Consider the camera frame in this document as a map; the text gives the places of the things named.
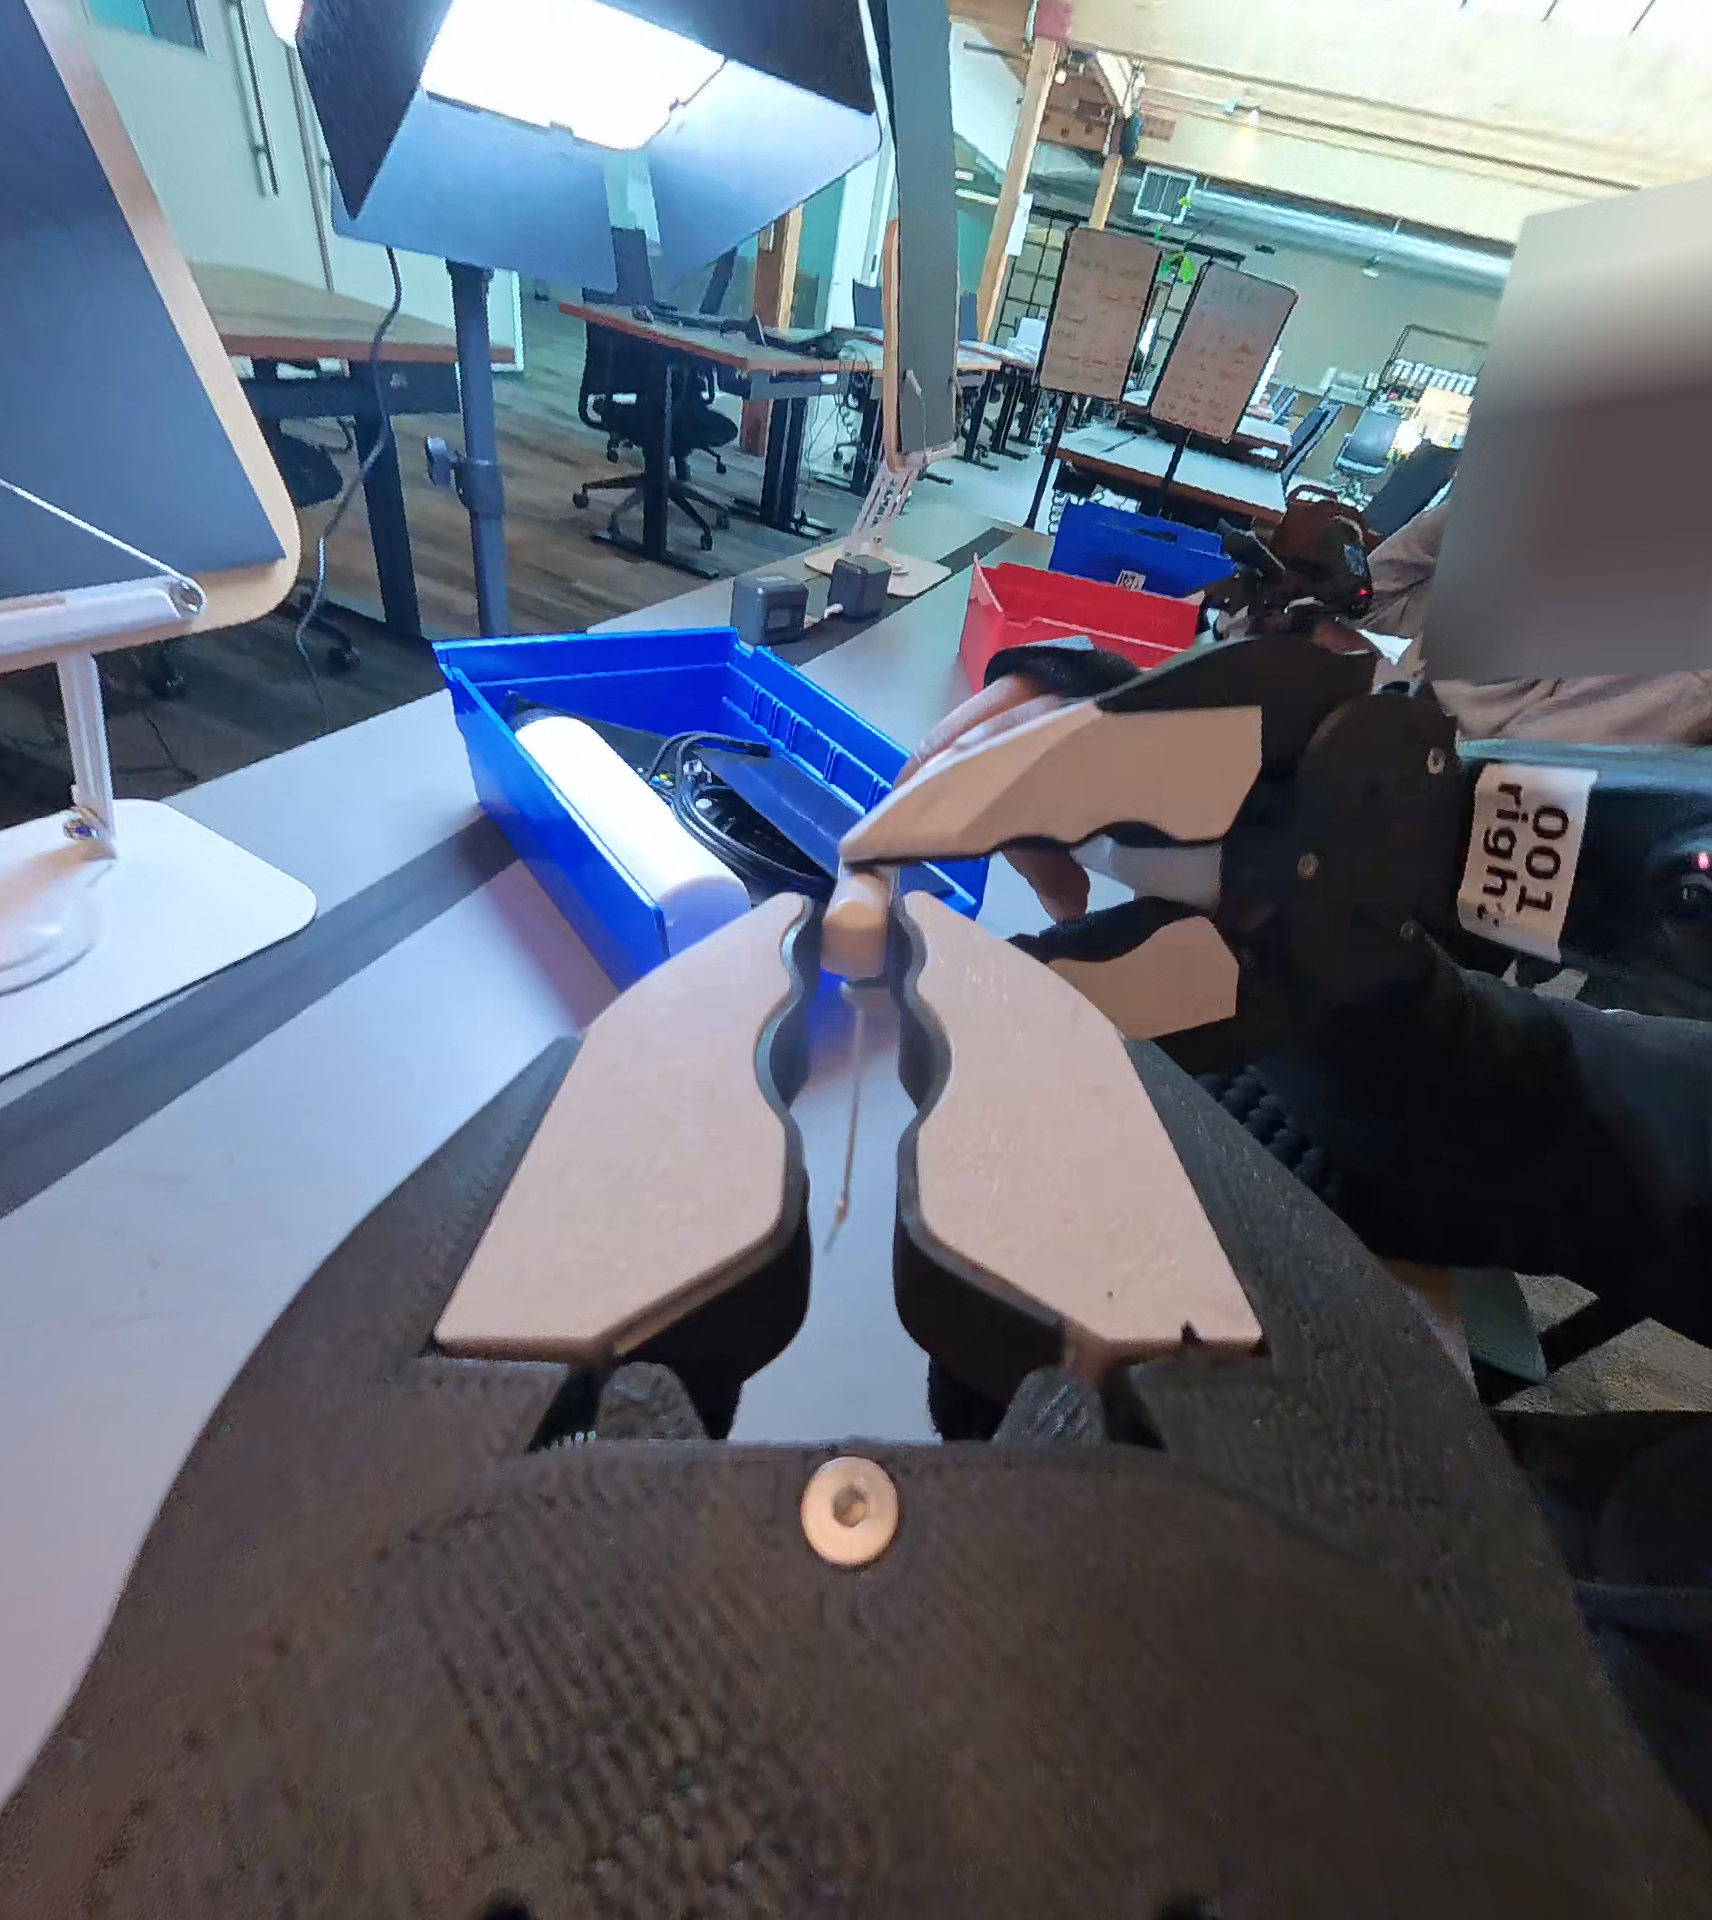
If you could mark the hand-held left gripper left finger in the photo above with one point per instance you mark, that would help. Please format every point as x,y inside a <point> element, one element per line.
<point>617,1184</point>

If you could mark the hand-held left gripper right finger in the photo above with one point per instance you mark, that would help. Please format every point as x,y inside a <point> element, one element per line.
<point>1067,1184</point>

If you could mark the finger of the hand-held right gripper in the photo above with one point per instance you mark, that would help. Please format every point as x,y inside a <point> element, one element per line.
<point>1187,983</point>
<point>1080,773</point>

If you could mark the blue storage bin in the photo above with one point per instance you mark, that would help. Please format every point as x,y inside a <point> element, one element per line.
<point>557,810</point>
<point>1126,541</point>

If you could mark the person's right forearm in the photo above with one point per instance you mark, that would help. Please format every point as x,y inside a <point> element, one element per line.
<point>1547,1141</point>

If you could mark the red storage bin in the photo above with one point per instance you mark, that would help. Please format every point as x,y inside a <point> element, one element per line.
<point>1080,630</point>

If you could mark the grey power adapter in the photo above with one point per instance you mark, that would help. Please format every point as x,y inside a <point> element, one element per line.
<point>858,585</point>
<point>769,609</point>

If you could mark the white cylinder roll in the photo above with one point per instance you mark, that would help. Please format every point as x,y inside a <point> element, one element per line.
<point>617,795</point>

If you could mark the wooden desk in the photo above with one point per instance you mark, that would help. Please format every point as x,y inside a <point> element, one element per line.
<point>737,348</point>
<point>317,323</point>

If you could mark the black office chair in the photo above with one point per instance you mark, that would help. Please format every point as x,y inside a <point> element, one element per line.
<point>655,404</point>

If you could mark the black board book stand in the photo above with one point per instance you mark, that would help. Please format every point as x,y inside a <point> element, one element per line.
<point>17,300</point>
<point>924,225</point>

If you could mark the black light stand pole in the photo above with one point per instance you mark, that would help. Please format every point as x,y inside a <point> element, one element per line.
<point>475,450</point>

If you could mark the studio softbox light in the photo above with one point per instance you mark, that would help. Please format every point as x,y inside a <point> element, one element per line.
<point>496,195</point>

